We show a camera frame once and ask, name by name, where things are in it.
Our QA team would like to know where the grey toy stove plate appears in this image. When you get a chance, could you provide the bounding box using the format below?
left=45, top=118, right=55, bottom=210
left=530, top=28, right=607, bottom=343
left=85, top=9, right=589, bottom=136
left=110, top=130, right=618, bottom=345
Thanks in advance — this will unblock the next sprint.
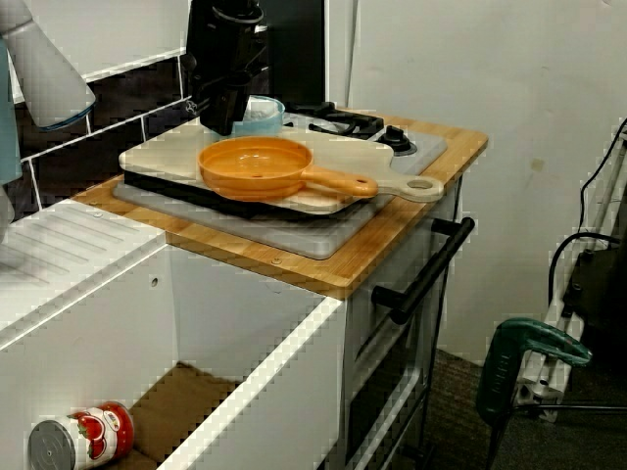
left=112, top=110, right=448, bottom=260

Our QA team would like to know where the black burner grate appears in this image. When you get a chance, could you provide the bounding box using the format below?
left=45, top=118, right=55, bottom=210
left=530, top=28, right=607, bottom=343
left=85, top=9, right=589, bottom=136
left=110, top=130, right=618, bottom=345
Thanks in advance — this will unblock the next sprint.
left=121, top=100, right=386, bottom=221

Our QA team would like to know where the orange toy frying pan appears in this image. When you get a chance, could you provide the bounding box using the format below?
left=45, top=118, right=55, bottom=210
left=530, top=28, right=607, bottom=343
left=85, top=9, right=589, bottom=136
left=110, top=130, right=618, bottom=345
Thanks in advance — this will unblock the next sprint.
left=197, top=135, right=381, bottom=202

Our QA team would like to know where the light blue bowl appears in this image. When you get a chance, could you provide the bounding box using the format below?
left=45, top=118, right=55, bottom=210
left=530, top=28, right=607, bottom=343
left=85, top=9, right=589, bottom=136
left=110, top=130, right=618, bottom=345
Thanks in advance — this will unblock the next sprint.
left=229, top=95, right=286, bottom=138

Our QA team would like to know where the black oven door handle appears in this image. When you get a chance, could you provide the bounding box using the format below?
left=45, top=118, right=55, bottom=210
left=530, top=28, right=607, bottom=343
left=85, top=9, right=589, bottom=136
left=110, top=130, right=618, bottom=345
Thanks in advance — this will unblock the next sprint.
left=370, top=216, right=476, bottom=326

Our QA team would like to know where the black angled side panel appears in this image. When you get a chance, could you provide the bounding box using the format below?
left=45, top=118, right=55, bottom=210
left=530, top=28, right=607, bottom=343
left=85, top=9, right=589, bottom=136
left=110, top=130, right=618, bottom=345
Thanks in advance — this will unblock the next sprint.
left=258, top=0, right=327, bottom=107

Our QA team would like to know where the green clamp tool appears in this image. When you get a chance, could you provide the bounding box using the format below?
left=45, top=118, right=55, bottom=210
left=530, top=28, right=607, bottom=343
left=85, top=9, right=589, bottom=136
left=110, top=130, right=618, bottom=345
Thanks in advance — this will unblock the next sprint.
left=475, top=316, right=594, bottom=437

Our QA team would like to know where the aluminium frame rail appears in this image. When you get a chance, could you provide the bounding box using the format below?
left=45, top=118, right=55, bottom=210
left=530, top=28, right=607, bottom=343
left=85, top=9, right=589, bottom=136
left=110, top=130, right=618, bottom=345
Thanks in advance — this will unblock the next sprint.
left=518, top=131, right=627, bottom=425

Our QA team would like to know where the wooden cutting board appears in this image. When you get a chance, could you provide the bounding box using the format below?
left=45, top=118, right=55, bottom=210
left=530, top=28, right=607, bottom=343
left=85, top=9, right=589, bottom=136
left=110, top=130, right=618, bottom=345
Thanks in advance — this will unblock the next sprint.
left=119, top=115, right=446, bottom=215

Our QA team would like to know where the black stove knob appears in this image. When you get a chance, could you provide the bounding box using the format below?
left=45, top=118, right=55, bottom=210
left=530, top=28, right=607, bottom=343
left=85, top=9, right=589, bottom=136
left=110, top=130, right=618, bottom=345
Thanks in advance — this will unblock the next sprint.
left=374, top=124, right=417, bottom=158

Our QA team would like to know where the red tomato can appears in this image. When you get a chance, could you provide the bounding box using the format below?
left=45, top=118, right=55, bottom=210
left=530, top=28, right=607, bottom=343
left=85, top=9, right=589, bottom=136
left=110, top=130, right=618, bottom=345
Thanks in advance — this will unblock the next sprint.
left=26, top=400, right=136, bottom=470

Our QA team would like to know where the white toy sink unit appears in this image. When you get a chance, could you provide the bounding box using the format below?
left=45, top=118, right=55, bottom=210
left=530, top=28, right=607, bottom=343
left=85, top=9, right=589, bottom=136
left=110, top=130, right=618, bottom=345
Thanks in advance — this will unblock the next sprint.
left=0, top=198, right=349, bottom=470

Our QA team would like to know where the dark tiled backsplash panel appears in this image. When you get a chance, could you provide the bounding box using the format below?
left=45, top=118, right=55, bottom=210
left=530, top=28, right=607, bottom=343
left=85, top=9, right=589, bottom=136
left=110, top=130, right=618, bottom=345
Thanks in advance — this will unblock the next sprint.
left=14, top=46, right=207, bottom=221

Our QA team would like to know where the dark equipment box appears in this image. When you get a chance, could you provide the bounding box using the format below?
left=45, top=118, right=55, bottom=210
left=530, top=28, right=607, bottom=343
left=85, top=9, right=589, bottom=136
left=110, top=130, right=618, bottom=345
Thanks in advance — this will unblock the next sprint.
left=562, top=247, right=627, bottom=363

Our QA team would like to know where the grey oven door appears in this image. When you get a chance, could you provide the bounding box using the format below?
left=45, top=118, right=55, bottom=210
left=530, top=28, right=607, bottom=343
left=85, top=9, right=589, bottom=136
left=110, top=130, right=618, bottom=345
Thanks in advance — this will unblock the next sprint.
left=342, top=195, right=464, bottom=470

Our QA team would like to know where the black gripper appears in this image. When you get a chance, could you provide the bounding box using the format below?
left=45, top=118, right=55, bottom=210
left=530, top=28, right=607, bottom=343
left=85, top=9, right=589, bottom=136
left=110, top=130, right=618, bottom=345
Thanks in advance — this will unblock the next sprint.
left=184, top=7, right=270, bottom=137

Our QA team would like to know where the black cable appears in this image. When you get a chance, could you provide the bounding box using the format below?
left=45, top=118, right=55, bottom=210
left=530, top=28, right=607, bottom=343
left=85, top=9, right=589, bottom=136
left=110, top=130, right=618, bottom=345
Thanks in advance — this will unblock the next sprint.
left=487, top=400, right=627, bottom=470
left=547, top=231, right=623, bottom=307
left=579, top=116, right=627, bottom=234

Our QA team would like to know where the grey cone with blue rim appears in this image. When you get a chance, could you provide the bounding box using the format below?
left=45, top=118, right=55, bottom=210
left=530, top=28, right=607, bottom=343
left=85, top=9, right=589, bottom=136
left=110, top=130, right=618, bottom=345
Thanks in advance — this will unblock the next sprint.
left=0, top=0, right=98, bottom=133

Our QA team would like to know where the white sponge block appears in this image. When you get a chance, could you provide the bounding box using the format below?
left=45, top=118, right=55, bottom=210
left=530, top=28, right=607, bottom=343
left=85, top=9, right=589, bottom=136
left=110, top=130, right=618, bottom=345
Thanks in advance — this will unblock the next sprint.
left=244, top=97, right=278, bottom=121

